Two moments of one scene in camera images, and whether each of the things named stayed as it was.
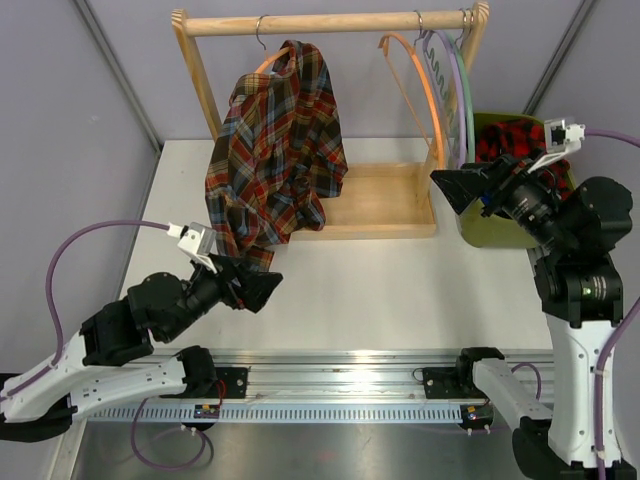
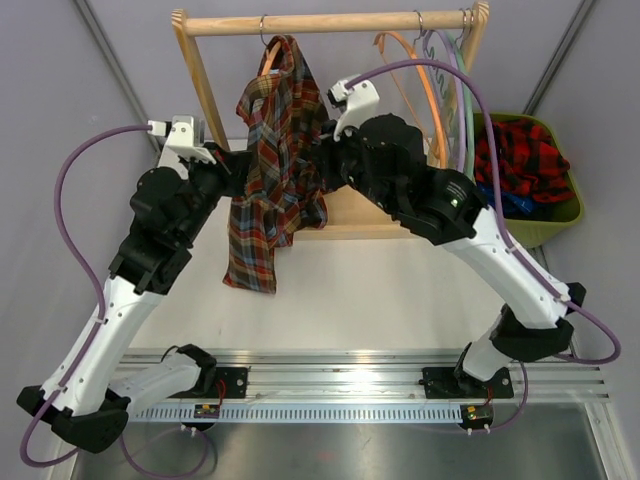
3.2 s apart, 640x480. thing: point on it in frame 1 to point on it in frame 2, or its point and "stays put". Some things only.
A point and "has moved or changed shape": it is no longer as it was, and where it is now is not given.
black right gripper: (499, 179) to (329, 152)
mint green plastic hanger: (469, 94) stays put
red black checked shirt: (524, 139) stays put
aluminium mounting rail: (330, 386) stays put
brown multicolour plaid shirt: (276, 151) has moved or changed shape
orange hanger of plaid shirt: (269, 59) has moved or changed shape
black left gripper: (256, 287) to (231, 167)
